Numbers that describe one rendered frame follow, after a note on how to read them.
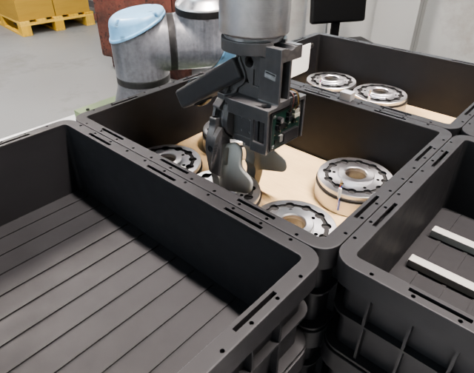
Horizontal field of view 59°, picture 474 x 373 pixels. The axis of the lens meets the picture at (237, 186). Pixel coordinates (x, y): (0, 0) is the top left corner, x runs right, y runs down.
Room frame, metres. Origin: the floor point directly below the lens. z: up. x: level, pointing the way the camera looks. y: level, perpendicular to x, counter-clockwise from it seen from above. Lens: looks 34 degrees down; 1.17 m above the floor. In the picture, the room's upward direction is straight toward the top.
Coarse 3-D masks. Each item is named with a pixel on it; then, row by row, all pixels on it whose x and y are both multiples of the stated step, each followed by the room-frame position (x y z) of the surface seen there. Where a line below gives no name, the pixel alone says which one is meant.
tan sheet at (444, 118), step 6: (408, 108) 0.78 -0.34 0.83; (414, 108) 0.78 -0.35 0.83; (420, 108) 0.78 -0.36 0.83; (414, 114) 0.75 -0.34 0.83; (420, 114) 0.75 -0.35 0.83; (426, 114) 0.75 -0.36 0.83; (432, 114) 0.75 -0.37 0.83; (438, 114) 0.75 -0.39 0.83; (438, 120) 0.72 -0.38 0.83; (444, 120) 0.72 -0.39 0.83; (450, 120) 0.72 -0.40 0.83
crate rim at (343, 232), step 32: (320, 96) 0.59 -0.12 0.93; (96, 128) 0.48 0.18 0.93; (416, 128) 0.49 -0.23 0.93; (160, 160) 0.40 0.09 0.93; (416, 160) 0.41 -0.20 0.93; (224, 192) 0.34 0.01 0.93; (384, 192) 0.34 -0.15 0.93; (288, 224) 0.29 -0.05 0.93; (352, 224) 0.29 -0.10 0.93; (320, 256) 0.26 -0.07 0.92
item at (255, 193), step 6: (198, 174) 0.48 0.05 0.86; (204, 174) 0.48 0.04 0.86; (210, 174) 0.49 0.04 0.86; (258, 186) 0.45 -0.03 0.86; (240, 192) 0.44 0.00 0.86; (252, 192) 0.44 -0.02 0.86; (258, 192) 0.44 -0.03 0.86; (246, 198) 0.43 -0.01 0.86; (252, 198) 0.43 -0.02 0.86; (258, 198) 0.43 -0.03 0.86
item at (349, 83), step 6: (324, 72) 0.90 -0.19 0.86; (330, 72) 0.90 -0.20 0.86; (312, 78) 0.86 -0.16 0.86; (318, 78) 0.85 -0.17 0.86; (348, 78) 0.86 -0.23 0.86; (354, 78) 0.85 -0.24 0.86; (312, 84) 0.82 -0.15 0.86; (318, 84) 0.83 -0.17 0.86; (324, 84) 0.82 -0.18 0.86; (330, 84) 0.82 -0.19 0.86; (336, 84) 0.82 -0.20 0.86; (342, 84) 0.82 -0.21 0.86; (348, 84) 0.83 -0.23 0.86; (354, 84) 0.82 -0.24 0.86; (330, 90) 0.80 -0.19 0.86; (336, 90) 0.80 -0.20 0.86
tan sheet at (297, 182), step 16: (176, 144) 0.63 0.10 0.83; (192, 144) 0.63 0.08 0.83; (288, 160) 0.57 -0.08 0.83; (304, 160) 0.57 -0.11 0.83; (320, 160) 0.57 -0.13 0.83; (272, 176) 0.53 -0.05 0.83; (288, 176) 0.53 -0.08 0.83; (304, 176) 0.53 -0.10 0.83; (272, 192) 0.49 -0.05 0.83; (288, 192) 0.49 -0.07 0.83; (304, 192) 0.49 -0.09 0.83; (336, 224) 0.41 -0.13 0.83
